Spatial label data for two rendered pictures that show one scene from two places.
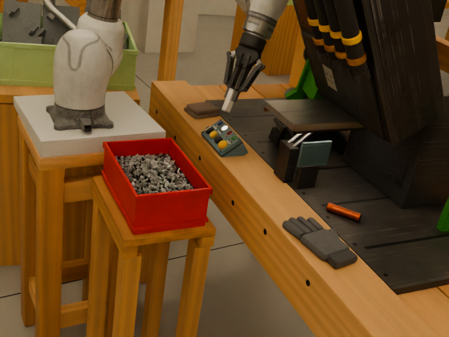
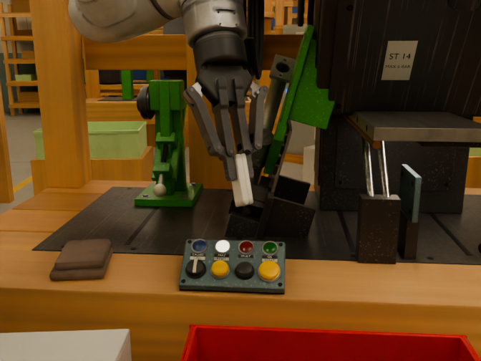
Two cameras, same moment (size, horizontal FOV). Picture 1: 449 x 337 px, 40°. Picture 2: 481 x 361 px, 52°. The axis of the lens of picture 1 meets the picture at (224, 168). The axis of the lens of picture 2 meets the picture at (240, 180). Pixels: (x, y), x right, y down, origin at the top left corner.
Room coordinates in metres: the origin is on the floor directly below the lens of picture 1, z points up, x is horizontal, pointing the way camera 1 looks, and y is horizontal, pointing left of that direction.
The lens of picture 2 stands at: (1.37, 0.58, 1.23)
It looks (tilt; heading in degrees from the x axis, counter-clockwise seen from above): 14 degrees down; 303
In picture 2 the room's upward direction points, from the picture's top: straight up
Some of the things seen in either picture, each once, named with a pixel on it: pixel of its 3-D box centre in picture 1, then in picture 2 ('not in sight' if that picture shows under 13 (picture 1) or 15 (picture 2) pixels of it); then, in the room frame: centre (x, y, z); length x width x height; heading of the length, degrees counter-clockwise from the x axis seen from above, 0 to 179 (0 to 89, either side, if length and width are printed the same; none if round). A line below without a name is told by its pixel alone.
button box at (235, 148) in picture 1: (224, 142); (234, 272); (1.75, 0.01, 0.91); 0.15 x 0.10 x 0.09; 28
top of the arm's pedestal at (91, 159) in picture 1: (78, 137); not in sight; (1.78, 0.48, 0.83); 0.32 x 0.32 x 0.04; 32
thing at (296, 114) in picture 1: (339, 114); (399, 120); (1.60, -0.29, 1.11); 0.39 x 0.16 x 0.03; 118
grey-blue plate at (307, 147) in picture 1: (312, 164); (407, 210); (1.57, -0.24, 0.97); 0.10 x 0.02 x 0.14; 118
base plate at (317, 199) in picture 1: (335, 169); (340, 223); (1.72, -0.34, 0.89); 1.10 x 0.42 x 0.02; 28
